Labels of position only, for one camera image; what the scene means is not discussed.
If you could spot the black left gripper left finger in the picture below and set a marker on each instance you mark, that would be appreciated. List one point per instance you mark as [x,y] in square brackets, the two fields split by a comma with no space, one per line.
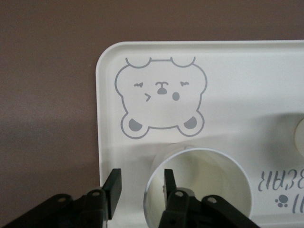
[115,187]

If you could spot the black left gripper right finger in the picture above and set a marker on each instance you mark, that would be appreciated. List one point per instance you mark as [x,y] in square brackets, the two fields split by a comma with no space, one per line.
[169,183]

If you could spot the white plastic cup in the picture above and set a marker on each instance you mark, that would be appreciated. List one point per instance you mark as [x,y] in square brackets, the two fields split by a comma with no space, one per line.
[213,185]
[300,135]

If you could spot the white bear print tray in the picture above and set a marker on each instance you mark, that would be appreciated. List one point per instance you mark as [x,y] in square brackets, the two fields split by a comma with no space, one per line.
[225,83]

